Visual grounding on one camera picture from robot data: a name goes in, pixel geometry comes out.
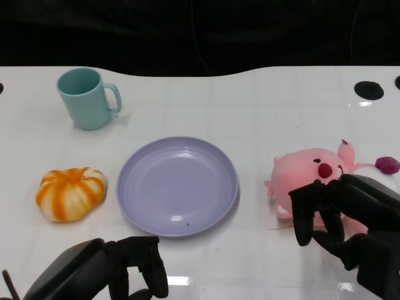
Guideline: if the lavender plastic plate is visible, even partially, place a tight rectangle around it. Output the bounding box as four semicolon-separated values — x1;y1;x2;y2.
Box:
116;136;239;238

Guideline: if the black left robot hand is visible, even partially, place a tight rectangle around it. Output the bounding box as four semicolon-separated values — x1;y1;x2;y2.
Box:
23;236;170;300

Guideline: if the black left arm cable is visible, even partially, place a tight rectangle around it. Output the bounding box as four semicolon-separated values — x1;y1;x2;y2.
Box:
1;269;20;300

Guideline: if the black backdrop curtain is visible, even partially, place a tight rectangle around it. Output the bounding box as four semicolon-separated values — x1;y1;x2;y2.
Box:
0;0;400;78

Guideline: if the orange white pumpkin toy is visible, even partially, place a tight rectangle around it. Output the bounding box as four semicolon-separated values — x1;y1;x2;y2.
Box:
34;167;108;223

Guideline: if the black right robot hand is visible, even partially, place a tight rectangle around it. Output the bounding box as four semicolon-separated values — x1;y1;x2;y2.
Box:
288;173;400;297

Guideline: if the teal plastic mug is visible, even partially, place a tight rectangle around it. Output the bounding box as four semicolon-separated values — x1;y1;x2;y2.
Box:
56;67;123;131

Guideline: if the pink plush doll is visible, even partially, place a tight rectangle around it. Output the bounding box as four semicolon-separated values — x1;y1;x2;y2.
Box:
264;139;400;235

